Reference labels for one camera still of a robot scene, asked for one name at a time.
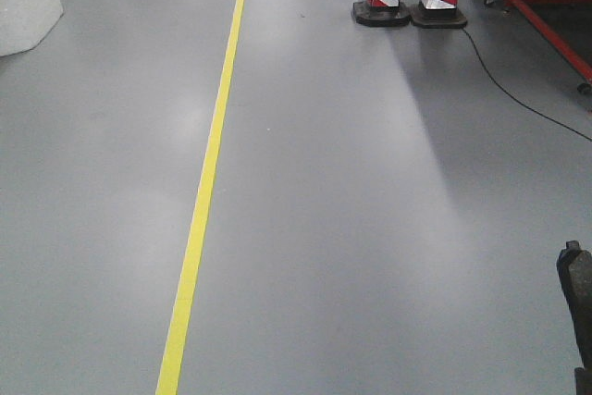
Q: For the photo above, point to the brake pad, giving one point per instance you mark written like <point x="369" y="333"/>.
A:
<point x="574" y="270"/>

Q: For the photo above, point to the white wrapped pillar base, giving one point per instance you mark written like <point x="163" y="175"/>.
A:
<point x="25" y="23"/>

